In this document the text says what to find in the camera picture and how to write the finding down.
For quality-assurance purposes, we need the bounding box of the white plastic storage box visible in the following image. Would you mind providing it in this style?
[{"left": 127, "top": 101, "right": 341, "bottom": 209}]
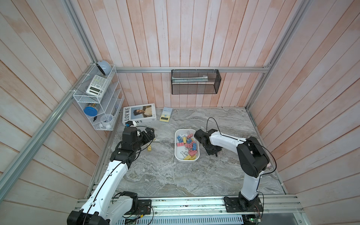
[{"left": 174, "top": 129, "right": 200, "bottom": 163}]

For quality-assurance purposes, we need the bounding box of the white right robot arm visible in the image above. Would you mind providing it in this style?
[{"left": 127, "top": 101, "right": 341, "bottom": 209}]
[{"left": 194, "top": 129, "right": 270, "bottom": 212}]

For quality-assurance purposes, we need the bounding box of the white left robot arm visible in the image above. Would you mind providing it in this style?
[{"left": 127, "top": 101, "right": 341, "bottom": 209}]
[{"left": 67, "top": 126, "right": 155, "bottom": 225}]

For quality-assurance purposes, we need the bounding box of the LOEWE white book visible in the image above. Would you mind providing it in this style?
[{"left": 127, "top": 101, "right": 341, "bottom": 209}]
[{"left": 122, "top": 104, "right": 157, "bottom": 125}]

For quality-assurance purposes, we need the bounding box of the yellow blue small calculator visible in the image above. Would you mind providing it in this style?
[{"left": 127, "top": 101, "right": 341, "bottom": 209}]
[{"left": 159, "top": 107, "right": 173, "bottom": 122}]

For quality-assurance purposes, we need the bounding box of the green white item in basket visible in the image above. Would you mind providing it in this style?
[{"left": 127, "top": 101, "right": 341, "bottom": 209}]
[{"left": 172, "top": 76, "right": 209, "bottom": 84}]

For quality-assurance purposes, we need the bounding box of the white desk calculator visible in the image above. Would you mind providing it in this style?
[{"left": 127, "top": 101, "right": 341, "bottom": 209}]
[{"left": 86, "top": 75, "right": 110, "bottom": 98}]

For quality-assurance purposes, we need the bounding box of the light blue round clock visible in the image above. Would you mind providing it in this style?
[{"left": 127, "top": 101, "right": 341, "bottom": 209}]
[{"left": 96, "top": 61, "right": 112, "bottom": 77}]

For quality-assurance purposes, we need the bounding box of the white wire wall shelf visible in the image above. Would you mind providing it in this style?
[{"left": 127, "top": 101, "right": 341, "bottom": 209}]
[{"left": 73, "top": 64, "right": 125, "bottom": 131}]

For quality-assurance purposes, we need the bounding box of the black mesh wall basket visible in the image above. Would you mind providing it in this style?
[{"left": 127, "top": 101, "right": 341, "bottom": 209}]
[{"left": 171, "top": 69, "right": 222, "bottom": 95}]

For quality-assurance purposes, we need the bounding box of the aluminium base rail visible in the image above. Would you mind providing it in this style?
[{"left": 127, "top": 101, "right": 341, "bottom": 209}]
[{"left": 70, "top": 195, "right": 306, "bottom": 225}]

